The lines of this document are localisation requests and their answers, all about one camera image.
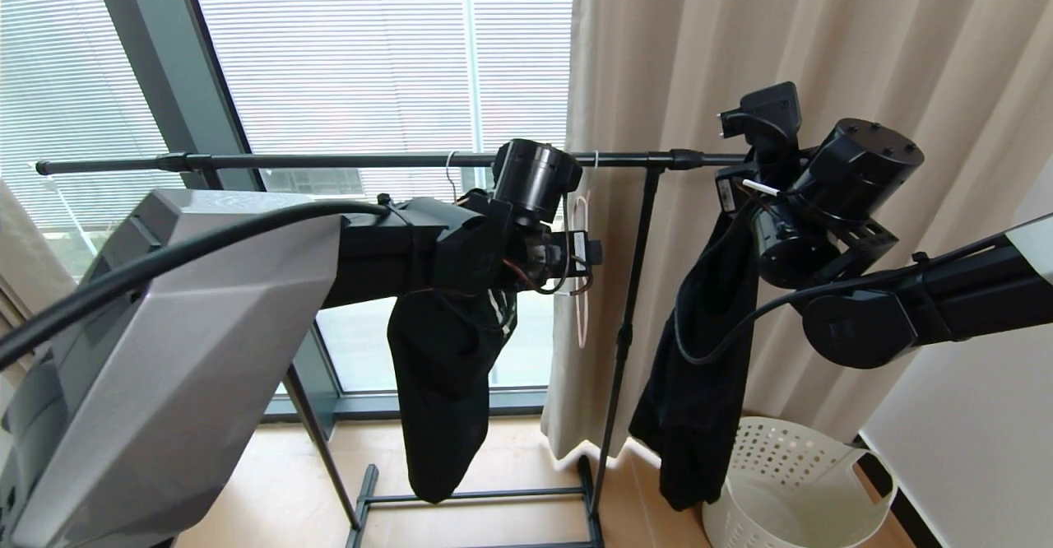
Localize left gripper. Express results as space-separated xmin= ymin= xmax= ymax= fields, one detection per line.
xmin=526 ymin=230 xmax=603 ymax=294

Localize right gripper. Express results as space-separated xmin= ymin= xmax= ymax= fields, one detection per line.
xmin=714 ymin=165 xmax=840 ymax=290

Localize black shorts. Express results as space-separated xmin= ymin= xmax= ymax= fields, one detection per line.
xmin=387 ymin=285 xmax=519 ymax=504

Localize black garment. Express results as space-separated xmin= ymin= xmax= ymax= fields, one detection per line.
xmin=629 ymin=202 xmax=762 ymax=513

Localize white laundry basket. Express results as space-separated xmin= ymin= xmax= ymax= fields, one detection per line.
xmin=701 ymin=416 xmax=899 ymax=548

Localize black clothes rack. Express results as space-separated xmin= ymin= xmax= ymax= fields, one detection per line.
xmin=35 ymin=150 xmax=815 ymax=548

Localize beige curtain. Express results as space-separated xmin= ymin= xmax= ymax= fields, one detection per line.
xmin=0 ymin=182 xmax=79 ymax=368
xmin=541 ymin=0 xmax=1053 ymax=462

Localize window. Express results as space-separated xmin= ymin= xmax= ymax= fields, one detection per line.
xmin=0 ymin=0 xmax=581 ymax=421

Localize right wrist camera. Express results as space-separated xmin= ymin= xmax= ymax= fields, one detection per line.
xmin=718 ymin=81 xmax=803 ymax=162

